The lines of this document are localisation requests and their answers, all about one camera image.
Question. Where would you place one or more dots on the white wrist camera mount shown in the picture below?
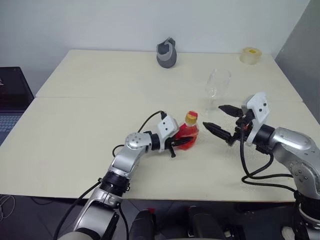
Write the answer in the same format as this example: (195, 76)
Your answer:
(167, 128)
(258, 110)

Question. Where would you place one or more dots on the red drink bottle yellow cap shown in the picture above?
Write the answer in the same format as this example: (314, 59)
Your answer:
(187, 131)

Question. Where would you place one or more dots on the white shoe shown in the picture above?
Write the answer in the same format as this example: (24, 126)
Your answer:
(288, 233)

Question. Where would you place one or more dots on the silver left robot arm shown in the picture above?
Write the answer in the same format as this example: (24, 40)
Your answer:
(130, 160)

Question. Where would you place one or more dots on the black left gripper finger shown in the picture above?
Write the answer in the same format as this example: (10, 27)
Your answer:
(186, 141)

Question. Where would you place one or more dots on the dark laptop computer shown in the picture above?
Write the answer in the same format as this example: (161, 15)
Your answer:
(12, 100)

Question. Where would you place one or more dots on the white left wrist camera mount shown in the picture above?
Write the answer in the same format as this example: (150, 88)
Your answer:
(167, 128)

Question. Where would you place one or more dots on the clear tape roll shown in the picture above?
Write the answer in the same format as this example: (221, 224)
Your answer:
(250, 56)

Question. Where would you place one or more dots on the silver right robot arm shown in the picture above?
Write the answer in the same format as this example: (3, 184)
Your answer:
(292, 147)

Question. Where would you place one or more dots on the clear wine glass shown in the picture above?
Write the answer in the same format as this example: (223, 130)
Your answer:
(216, 82)

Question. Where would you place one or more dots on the dark rounded shape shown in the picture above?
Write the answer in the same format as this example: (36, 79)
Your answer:
(203, 223)
(143, 225)

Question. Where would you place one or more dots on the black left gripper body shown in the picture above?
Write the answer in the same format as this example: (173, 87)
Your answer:
(171, 148)

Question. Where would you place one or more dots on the grey cup-shaped object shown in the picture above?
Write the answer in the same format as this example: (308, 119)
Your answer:
(166, 56)

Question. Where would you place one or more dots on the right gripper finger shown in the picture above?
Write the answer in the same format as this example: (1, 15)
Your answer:
(219, 131)
(230, 110)

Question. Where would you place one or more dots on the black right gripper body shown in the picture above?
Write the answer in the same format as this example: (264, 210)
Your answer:
(241, 126)

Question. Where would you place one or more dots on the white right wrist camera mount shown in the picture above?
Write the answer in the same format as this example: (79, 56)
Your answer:
(258, 110)

